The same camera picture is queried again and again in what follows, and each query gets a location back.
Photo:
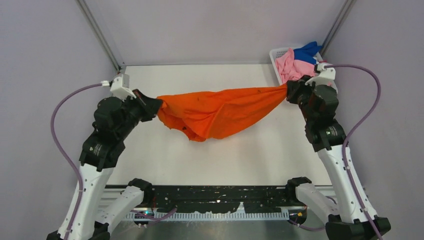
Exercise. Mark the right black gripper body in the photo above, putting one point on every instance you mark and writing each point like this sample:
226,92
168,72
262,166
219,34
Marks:
304,92

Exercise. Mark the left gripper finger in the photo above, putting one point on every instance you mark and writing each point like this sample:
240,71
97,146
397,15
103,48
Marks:
143,97
151,108

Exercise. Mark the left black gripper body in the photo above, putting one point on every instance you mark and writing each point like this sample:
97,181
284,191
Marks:
134,109

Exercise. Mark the orange t-shirt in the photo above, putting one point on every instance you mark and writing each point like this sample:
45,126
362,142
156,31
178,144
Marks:
217,115

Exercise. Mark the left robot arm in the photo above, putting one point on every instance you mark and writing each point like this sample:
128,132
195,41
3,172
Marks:
114,119

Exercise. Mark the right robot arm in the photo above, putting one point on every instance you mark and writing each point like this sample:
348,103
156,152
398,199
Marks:
350,216

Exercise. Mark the pink t-shirt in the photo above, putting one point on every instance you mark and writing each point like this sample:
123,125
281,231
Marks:
288,69

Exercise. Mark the blue t-shirt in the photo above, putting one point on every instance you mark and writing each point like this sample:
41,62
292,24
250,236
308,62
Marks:
307,52

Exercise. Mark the white plastic laundry basket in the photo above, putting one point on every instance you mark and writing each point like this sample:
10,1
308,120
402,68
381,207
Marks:
302,70

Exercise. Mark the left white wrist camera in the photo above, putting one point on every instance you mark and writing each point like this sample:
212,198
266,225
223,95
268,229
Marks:
119,86

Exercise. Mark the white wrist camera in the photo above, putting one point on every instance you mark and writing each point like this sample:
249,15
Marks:
119,86
324,75

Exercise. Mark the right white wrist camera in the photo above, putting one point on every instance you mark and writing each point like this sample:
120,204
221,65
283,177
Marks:
324,75

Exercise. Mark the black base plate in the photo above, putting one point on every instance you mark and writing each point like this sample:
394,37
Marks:
220,199

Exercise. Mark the aluminium frame rail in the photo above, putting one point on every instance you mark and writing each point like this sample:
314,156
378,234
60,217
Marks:
97,22

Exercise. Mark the white slotted cable duct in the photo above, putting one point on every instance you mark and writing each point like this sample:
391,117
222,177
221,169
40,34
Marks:
235,216

